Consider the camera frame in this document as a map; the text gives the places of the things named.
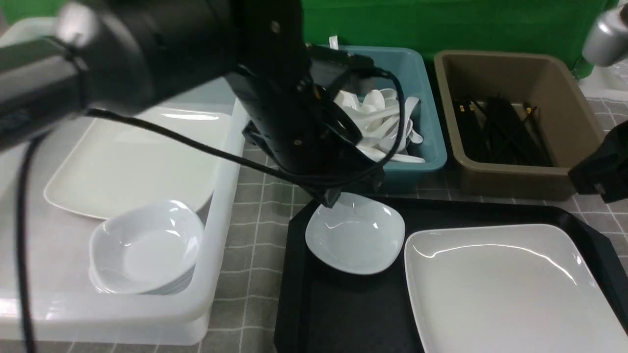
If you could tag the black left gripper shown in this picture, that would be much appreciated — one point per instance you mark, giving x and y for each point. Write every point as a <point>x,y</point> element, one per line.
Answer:
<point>289,94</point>

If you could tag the white bowl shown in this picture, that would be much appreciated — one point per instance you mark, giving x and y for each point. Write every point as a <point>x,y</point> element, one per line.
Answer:
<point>357,235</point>

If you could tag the large white square tray plate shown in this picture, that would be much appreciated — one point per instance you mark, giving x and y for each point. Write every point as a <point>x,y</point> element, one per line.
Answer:
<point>528,288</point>

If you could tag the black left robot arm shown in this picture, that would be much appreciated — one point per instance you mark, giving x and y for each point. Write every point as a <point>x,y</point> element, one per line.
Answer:
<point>121,57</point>

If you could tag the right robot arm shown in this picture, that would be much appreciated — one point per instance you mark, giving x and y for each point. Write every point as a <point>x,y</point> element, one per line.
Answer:
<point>604,172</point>

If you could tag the white square plate in tub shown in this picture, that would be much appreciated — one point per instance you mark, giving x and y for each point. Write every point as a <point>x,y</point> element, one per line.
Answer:
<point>115,168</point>

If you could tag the pile of white soup spoons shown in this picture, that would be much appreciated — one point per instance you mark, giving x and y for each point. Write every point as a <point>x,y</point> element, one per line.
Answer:
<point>378,117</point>

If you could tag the upright white soup spoon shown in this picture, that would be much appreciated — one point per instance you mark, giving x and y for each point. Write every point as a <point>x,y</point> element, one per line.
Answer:
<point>333,42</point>

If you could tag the teal plastic spoon bin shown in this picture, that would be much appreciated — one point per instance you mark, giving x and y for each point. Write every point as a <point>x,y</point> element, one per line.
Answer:
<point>408,66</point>

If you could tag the green backdrop cloth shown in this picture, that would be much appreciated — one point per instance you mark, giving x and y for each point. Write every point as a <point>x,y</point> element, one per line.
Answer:
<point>579,32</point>

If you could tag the black plastic serving tray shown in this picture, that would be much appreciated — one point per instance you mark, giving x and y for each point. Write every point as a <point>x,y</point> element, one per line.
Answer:
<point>322,310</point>

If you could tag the stacked white bowls in tub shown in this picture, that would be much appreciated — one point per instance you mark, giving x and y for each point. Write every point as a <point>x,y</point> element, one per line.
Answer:
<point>151,250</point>

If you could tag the pile of black chopsticks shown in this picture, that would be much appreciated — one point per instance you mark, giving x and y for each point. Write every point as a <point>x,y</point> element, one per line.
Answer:
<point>498,131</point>

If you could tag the large white plastic tub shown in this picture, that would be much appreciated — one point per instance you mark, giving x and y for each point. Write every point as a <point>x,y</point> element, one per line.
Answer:
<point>66,305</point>

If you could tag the grey checkered tablecloth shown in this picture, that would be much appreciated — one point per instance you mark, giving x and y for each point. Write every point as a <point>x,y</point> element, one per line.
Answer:
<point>243,316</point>

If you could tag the brown plastic chopstick bin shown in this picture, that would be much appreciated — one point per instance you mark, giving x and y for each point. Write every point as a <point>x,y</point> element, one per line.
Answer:
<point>567,122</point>

